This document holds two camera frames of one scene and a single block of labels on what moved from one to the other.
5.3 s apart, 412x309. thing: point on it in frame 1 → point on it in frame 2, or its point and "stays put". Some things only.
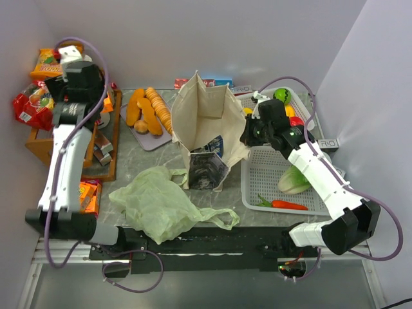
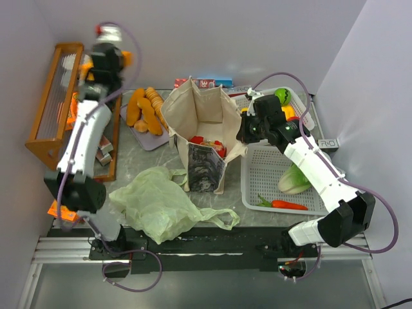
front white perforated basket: (261, 168) stays put
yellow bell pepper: (290, 111) stays put
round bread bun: (141, 125) stays put
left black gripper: (57, 85) → (105, 57)
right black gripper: (248, 131) stays put
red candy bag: (33, 107) → (217, 145)
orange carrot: (279, 204) stays put
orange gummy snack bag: (47, 65) → (127, 61)
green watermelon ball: (282, 94) stays put
